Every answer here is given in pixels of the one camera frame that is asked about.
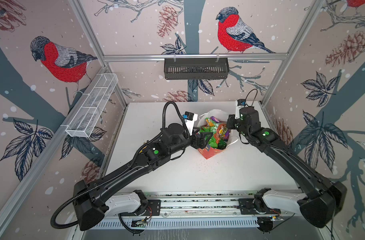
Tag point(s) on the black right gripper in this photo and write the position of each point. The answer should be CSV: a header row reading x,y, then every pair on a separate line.
x,y
230,125

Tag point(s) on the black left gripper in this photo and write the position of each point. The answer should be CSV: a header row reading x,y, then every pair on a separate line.
x,y
201,142

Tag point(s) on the red paper gift bag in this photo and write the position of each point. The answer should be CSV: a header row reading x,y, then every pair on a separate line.
x,y
209,122

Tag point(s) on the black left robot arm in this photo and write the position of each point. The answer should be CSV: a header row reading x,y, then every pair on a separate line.
x,y
90,203

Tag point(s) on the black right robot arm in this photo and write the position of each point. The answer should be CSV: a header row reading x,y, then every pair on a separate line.
x,y
321,199

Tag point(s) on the purple snack packet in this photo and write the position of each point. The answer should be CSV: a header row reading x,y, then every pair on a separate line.
x,y
223,132

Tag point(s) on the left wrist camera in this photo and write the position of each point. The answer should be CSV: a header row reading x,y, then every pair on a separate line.
x,y
190,119

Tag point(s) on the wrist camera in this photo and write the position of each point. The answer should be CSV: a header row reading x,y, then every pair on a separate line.
x,y
241,103
190,119

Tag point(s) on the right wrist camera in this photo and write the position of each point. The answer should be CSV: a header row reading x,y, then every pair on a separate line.
x,y
241,103

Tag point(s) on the black hanging wall basket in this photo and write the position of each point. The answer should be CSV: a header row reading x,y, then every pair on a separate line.
x,y
196,69

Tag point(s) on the aluminium mounting rail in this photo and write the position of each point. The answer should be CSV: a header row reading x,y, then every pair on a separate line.
x,y
205,205

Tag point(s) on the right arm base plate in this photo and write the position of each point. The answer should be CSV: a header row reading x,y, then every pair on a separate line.
x,y
251,206

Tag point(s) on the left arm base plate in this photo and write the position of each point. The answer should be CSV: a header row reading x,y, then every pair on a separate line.
x,y
152,208

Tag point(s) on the white wire mesh shelf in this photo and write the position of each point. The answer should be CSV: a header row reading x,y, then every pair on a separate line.
x,y
88,114

